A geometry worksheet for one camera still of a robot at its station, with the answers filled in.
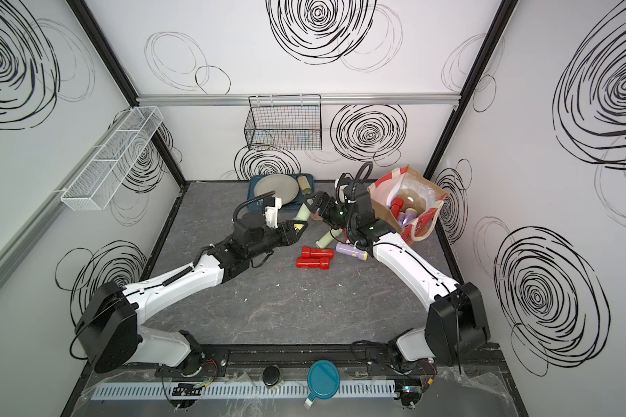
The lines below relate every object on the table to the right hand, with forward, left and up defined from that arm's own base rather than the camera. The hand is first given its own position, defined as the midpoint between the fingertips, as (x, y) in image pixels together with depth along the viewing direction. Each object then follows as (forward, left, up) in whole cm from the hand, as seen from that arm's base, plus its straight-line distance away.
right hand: (308, 206), depth 76 cm
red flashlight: (-6, -5, -25) cm, 26 cm away
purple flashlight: (+14, -38, -21) cm, 45 cm away
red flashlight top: (-3, +2, -24) cm, 24 cm away
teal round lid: (-41, -5, -19) cm, 46 cm away
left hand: (-4, +1, -4) cm, 6 cm away
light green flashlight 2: (+5, -6, -25) cm, 27 cm away
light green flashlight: (-1, +1, -2) cm, 3 cm away
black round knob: (-41, +8, -17) cm, 45 cm away
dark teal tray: (+32, +30, -26) cm, 51 cm away
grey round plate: (+33, +14, -26) cm, 44 cm away
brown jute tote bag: (+19, -37, -20) cm, 47 cm away
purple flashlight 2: (0, -14, -26) cm, 29 cm away
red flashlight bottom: (+20, -34, -22) cm, 45 cm away
